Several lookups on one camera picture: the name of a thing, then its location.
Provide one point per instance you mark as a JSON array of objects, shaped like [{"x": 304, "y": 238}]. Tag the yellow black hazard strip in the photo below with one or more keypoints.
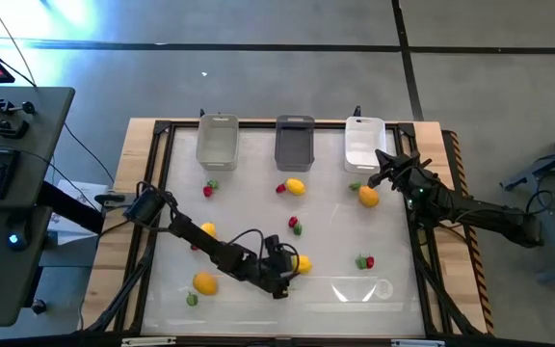
[{"x": 482, "y": 289}]

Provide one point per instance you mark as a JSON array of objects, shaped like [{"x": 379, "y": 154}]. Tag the black metal table frame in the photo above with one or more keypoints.
[{"x": 246, "y": 124}]

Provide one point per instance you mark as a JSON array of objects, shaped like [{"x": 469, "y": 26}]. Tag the orange lemon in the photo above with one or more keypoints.
[{"x": 368, "y": 196}]

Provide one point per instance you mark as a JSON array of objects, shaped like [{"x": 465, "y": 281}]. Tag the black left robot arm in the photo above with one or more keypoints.
[{"x": 210, "y": 246}]

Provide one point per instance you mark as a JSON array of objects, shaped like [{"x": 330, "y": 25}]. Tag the yellow lemon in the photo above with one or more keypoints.
[
  {"x": 305, "y": 264},
  {"x": 208, "y": 228},
  {"x": 295, "y": 186}
]

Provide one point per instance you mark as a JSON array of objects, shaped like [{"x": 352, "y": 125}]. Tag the dark grey side desk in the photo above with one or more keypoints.
[{"x": 41, "y": 144}]

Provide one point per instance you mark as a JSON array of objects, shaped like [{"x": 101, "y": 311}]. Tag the small green bell pepper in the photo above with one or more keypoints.
[
  {"x": 354, "y": 186},
  {"x": 361, "y": 262},
  {"x": 191, "y": 299},
  {"x": 298, "y": 229},
  {"x": 213, "y": 184}
]

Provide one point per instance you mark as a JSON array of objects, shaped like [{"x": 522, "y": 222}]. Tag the black desk foot knob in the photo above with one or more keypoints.
[{"x": 39, "y": 306}]

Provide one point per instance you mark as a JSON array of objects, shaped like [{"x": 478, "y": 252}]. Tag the white flat bracket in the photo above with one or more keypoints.
[
  {"x": 147, "y": 342},
  {"x": 417, "y": 343}
]

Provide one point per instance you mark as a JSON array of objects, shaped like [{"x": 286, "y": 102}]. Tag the black computer mouse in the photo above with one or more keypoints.
[{"x": 19, "y": 231}]

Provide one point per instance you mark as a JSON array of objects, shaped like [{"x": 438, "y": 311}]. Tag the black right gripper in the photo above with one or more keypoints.
[{"x": 405, "y": 173}]

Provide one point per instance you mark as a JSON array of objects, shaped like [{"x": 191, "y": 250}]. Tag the dark grey plastic basket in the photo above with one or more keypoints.
[{"x": 295, "y": 144}]

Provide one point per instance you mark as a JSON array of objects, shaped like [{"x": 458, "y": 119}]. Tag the light grey plastic basket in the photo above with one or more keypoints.
[{"x": 217, "y": 142}]

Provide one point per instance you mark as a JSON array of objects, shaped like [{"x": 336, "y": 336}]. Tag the blue grey metal stand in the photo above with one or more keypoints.
[{"x": 554, "y": 243}]

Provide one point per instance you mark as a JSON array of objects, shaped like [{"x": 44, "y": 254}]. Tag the orange mango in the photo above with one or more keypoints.
[{"x": 204, "y": 283}]

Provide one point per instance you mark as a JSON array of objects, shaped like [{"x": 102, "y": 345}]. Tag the grey arm base bracket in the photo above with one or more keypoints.
[{"x": 111, "y": 198}]

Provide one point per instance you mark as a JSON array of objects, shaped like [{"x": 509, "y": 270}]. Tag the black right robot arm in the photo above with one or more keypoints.
[{"x": 489, "y": 216}]

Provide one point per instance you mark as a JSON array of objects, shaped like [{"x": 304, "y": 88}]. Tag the white paper sheet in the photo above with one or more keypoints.
[{"x": 82, "y": 189}]

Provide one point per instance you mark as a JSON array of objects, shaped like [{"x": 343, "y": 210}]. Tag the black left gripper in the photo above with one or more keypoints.
[{"x": 275, "y": 272}]

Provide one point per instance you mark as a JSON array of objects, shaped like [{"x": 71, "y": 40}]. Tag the white plastic basket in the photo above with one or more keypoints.
[{"x": 364, "y": 144}]

